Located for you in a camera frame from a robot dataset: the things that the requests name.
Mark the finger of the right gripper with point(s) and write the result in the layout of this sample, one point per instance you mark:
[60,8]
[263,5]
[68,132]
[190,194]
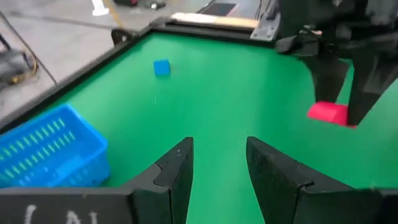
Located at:
[328,79]
[370,87]

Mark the black table frame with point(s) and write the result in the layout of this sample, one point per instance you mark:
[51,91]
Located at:
[202,31]

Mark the red block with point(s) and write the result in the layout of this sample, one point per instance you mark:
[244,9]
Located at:
[328,112]

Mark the blue slotted plastic basket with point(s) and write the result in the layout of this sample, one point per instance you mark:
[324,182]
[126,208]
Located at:
[53,149]

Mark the grey base plate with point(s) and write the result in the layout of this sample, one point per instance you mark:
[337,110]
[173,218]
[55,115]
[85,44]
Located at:
[265,29]

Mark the black floor mat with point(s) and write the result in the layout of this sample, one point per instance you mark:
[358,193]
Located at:
[220,8]

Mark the pale wooden plank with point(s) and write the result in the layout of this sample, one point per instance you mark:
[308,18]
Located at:
[214,20]

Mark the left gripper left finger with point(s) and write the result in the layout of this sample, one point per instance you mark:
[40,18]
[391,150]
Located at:
[168,180]

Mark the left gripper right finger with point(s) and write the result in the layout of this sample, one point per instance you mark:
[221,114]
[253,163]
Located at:
[273,180]

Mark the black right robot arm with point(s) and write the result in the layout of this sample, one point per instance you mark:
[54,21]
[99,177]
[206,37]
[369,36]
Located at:
[326,14]

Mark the blue cube block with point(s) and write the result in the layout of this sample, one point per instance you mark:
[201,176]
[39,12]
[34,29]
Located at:
[161,68]

